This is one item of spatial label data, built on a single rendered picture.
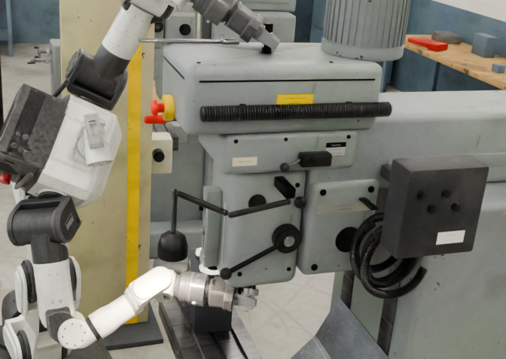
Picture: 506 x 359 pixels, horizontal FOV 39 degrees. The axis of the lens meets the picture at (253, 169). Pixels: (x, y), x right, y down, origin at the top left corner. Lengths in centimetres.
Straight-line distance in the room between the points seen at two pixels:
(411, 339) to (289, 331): 215
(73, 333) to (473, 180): 104
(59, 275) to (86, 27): 169
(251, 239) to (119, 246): 205
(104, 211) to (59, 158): 176
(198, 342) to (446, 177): 105
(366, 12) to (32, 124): 88
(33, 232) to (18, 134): 25
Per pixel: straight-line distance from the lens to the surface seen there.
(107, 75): 201
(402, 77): 936
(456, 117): 188
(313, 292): 445
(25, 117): 193
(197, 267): 232
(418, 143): 184
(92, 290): 386
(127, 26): 196
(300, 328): 410
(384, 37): 172
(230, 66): 156
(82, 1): 335
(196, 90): 155
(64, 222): 188
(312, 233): 179
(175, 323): 239
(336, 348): 223
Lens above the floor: 224
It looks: 21 degrees down
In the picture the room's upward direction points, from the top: 4 degrees clockwise
